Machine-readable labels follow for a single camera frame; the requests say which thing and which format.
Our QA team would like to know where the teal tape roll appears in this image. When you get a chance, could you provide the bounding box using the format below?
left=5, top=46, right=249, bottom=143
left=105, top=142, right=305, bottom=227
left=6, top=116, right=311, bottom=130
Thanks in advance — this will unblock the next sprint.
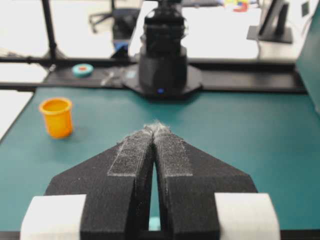
left=72, top=63, right=94, bottom=78

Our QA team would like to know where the orange plastic cup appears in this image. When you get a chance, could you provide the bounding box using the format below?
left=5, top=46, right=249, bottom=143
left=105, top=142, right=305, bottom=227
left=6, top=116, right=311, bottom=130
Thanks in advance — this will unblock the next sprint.
left=39, top=97, right=73, bottom=139

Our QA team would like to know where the black monitor stand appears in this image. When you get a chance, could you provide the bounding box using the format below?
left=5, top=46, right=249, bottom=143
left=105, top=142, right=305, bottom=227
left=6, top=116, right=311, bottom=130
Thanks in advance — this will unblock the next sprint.
left=246, top=0, right=293, bottom=44

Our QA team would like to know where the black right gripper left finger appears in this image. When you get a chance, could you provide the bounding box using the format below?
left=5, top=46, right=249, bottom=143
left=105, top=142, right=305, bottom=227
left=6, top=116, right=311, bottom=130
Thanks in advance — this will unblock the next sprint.
left=20, top=124, right=154, bottom=240

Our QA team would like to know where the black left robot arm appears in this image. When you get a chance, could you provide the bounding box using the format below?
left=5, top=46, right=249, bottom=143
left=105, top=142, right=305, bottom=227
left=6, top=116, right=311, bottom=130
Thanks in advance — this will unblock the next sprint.
left=122, top=0, right=202, bottom=99

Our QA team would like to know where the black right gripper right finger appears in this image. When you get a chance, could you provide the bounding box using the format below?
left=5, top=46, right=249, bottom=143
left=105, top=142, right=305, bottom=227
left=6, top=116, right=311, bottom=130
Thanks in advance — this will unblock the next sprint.
left=151, top=122, right=281, bottom=240

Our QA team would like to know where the black office chair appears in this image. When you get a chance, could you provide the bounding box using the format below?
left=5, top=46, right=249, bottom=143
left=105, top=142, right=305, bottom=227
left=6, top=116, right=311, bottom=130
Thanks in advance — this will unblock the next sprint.
left=88, top=0, right=140, bottom=40

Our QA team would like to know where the black tripod stand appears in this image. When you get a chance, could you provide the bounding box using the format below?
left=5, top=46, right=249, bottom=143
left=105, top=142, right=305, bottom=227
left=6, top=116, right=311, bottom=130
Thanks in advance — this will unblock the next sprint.
left=0, top=0, right=68, bottom=66

